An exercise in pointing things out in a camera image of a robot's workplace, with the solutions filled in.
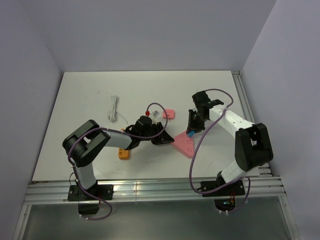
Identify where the pink triangular power strip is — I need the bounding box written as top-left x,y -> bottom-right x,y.
171,132 -> 195,159

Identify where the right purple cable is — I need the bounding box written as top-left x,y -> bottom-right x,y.
189,88 -> 252,215

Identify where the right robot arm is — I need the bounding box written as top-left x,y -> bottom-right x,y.
186,88 -> 274,195

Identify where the aluminium rail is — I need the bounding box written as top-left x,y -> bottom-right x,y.
232,73 -> 273,174
22,176 -> 286,205

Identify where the purple cable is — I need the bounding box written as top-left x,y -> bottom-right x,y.
67,101 -> 169,221
189,88 -> 252,215

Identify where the right aluminium rail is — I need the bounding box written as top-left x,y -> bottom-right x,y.
232,73 -> 273,174

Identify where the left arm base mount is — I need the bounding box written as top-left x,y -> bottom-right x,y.
67,184 -> 114,216

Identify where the white power strip cord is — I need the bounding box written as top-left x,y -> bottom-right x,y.
107,94 -> 131,128

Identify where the orange power strip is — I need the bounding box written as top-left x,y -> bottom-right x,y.
118,148 -> 130,160

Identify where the front aluminium rail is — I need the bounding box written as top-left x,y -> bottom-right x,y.
22,176 -> 286,205

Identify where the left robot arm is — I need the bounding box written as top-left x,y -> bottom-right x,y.
62,116 -> 175,200

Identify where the blue plug adapter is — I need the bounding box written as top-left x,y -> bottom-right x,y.
187,130 -> 196,138

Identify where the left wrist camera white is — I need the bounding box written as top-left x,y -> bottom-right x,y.
145,110 -> 160,123

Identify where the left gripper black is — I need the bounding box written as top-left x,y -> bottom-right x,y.
139,122 -> 174,146

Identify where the pink plug adapter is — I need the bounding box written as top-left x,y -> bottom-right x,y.
162,108 -> 175,120

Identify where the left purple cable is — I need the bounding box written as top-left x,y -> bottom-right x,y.
67,101 -> 169,221

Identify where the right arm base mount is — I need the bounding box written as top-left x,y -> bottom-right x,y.
196,179 -> 247,214

